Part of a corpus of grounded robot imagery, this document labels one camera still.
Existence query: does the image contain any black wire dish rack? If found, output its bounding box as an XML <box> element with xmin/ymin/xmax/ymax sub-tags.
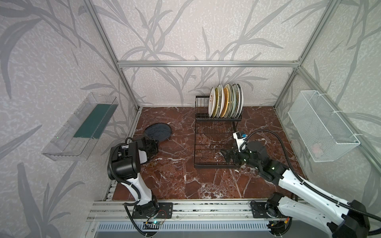
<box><xmin>193</xmin><ymin>96</ymin><xmax>242</xmax><ymax>169</ymax></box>

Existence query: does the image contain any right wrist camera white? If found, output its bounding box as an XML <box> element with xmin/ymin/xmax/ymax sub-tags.
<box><xmin>233</xmin><ymin>131</ymin><xmax>248</xmax><ymax>152</ymax></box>

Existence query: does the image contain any orange woven round plate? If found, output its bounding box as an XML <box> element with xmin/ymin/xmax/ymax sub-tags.
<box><xmin>221</xmin><ymin>84</ymin><xmax>232</xmax><ymax>118</ymax></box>

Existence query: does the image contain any white plate orange sunburst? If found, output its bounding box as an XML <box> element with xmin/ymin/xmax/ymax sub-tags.
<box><xmin>208</xmin><ymin>87</ymin><xmax>216</xmax><ymax>118</ymax></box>
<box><xmin>236</xmin><ymin>83</ymin><xmax>241</xmax><ymax>118</ymax></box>

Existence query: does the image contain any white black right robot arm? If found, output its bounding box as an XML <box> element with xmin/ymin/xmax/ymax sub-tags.
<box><xmin>221</xmin><ymin>132</ymin><xmax>381</xmax><ymax>238</ymax></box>

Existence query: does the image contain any aluminium frame rail base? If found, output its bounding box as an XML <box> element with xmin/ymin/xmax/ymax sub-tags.
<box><xmin>86</xmin><ymin>199</ymin><xmax>275</xmax><ymax>222</ymax></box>

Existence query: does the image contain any black round plate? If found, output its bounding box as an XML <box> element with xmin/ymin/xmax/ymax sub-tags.
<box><xmin>143</xmin><ymin>123</ymin><xmax>172</xmax><ymax>142</ymax></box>

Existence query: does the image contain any white wire mesh basket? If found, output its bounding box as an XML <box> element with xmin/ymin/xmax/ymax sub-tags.
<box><xmin>288</xmin><ymin>90</ymin><xmax>361</xmax><ymax>163</ymax></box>

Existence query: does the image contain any clear plastic wall bin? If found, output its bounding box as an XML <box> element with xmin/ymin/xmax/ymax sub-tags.
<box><xmin>42</xmin><ymin>93</ymin><xmax>119</xmax><ymax>162</ymax></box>

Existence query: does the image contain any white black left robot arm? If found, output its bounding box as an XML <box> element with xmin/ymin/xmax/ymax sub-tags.
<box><xmin>107</xmin><ymin>136</ymin><xmax>159</xmax><ymax>214</ymax></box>

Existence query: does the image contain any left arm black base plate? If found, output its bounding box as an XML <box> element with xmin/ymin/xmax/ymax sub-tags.
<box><xmin>132</xmin><ymin>202</ymin><xmax>174</xmax><ymax>219</ymax></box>

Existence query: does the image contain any cream plate with floral sprigs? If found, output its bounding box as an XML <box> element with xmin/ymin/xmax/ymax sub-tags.
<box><xmin>229</xmin><ymin>85</ymin><xmax>236</xmax><ymax>118</ymax></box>

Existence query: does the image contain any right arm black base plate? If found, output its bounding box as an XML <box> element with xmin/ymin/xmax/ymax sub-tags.
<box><xmin>250</xmin><ymin>200</ymin><xmax>292</xmax><ymax>220</ymax></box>

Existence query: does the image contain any mint green flower plate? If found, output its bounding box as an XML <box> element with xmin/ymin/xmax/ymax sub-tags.
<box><xmin>232</xmin><ymin>83</ymin><xmax>239</xmax><ymax>118</ymax></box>

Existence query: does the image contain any white plate green clover emblem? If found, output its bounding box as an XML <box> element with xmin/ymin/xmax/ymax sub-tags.
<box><xmin>217</xmin><ymin>84</ymin><xmax>225</xmax><ymax>118</ymax></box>

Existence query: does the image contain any white plate green text rim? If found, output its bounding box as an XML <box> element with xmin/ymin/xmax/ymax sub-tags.
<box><xmin>238</xmin><ymin>84</ymin><xmax>244</xmax><ymax>116</ymax></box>

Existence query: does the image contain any yellow woven round plate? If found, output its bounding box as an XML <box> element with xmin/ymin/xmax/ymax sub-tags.
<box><xmin>212</xmin><ymin>87</ymin><xmax>220</xmax><ymax>118</ymax></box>

